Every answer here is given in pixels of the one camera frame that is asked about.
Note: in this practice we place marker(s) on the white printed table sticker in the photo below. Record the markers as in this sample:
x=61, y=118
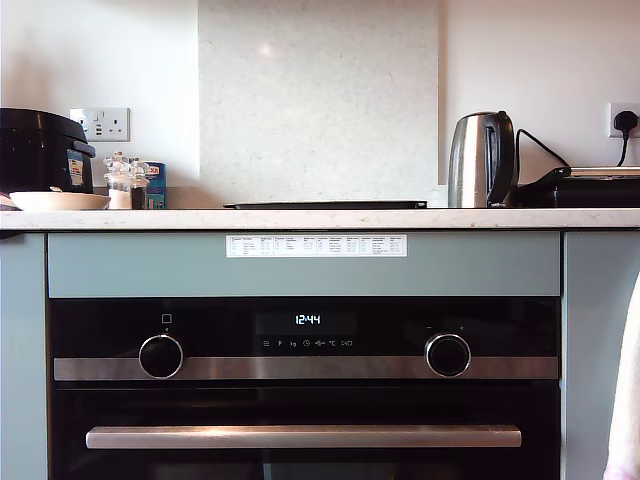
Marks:
x=315, y=246

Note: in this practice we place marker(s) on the cream hanging towel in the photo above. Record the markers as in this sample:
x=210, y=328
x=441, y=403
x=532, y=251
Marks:
x=627, y=375

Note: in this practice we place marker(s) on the grey-green cabinet door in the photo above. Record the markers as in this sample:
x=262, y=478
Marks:
x=22, y=350
x=585, y=350

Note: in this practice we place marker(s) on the black rice cooker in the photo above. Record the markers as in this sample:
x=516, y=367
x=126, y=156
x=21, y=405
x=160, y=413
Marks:
x=35, y=150

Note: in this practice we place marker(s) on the white double wall socket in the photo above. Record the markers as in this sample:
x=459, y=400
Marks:
x=100, y=125

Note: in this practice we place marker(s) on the white shallow bowl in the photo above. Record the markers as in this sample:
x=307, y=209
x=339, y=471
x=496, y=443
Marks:
x=60, y=201

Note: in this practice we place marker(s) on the blue salt box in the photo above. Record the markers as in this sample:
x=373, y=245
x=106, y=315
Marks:
x=157, y=187

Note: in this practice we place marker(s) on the clear salt grinder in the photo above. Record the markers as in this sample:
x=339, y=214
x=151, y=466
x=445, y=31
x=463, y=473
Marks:
x=118, y=187

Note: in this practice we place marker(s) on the speckled stone splashback panel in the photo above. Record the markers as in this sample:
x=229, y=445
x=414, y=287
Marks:
x=320, y=100

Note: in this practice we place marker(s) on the black contact grill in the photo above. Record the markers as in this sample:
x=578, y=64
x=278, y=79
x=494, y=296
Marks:
x=595, y=192

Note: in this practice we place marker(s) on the stainless steel kettle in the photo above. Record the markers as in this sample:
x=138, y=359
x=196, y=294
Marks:
x=472, y=160

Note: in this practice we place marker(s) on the black rotary knob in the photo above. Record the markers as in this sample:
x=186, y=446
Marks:
x=448, y=355
x=160, y=357

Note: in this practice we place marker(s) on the black built-in oven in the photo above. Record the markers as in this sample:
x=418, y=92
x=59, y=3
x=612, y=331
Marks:
x=300, y=400

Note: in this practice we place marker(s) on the grey-green cabinet filler panel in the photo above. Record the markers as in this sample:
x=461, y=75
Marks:
x=150, y=275

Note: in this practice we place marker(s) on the wooden chopping board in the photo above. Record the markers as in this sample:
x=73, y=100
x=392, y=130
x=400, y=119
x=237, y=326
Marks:
x=5, y=202

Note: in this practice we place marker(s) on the clear pepper grinder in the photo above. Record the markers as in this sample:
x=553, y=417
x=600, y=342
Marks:
x=139, y=192

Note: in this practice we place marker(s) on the black rotary knob under plus minus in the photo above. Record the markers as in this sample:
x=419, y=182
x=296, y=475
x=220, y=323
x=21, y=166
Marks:
x=448, y=355

